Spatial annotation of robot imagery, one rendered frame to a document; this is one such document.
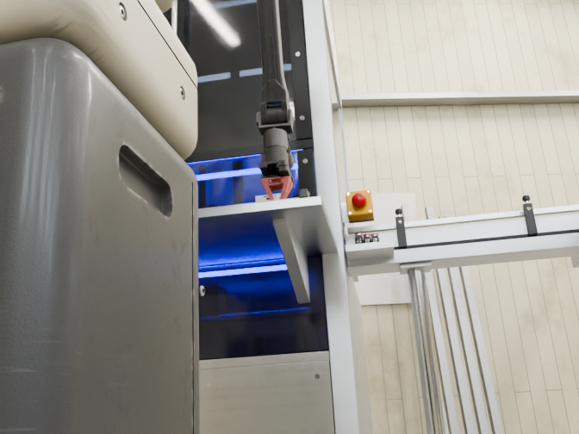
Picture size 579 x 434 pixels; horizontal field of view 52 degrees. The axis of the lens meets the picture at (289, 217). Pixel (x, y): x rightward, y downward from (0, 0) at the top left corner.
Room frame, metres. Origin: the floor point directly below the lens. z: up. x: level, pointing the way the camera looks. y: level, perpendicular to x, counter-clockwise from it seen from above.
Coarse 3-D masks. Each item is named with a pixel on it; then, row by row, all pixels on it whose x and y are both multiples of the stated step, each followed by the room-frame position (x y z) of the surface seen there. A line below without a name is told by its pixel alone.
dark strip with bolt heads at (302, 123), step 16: (288, 0) 1.56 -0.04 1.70; (288, 16) 1.57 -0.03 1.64; (304, 48) 1.56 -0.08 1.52; (304, 64) 1.56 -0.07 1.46; (304, 80) 1.56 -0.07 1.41; (304, 96) 1.56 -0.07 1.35; (304, 112) 1.56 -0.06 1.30; (304, 128) 1.56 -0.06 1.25; (304, 160) 1.56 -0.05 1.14; (304, 176) 1.56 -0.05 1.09
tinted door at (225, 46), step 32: (192, 0) 1.62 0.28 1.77; (224, 0) 1.60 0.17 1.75; (256, 0) 1.59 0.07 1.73; (192, 32) 1.62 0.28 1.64; (224, 32) 1.60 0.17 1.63; (256, 32) 1.59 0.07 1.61; (288, 32) 1.57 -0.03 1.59; (224, 64) 1.60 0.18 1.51; (256, 64) 1.59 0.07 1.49; (288, 64) 1.57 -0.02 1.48; (224, 96) 1.60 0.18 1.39; (256, 96) 1.59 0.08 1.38; (224, 128) 1.60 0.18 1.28; (256, 128) 1.59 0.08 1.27
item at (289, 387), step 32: (352, 288) 1.89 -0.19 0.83; (352, 320) 1.71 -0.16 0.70; (320, 352) 1.56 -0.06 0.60; (224, 384) 1.60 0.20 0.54; (256, 384) 1.58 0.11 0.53; (288, 384) 1.57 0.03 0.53; (320, 384) 1.56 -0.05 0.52; (224, 416) 1.60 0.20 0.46; (256, 416) 1.58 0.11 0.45; (288, 416) 1.57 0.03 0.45; (320, 416) 1.56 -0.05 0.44
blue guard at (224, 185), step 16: (224, 160) 1.59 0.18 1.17; (240, 160) 1.59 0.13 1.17; (256, 160) 1.58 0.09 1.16; (208, 176) 1.60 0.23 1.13; (224, 176) 1.59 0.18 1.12; (240, 176) 1.59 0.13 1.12; (256, 176) 1.58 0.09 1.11; (208, 192) 1.60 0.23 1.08; (224, 192) 1.59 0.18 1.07; (240, 192) 1.59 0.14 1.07; (256, 192) 1.58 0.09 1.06; (272, 192) 1.57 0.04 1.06
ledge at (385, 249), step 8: (392, 240) 1.53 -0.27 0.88; (352, 248) 1.54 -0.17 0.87; (360, 248) 1.54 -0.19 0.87; (368, 248) 1.54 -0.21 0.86; (376, 248) 1.53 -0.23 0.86; (384, 248) 1.53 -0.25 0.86; (392, 248) 1.54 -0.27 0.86; (352, 256) 1.60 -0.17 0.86; (360, 256) 1.60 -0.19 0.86; (368, 256) 1.61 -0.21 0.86; (376, 256) 1.61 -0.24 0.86; (384, 256) 1.62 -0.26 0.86; (392, 256) 1.62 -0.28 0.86
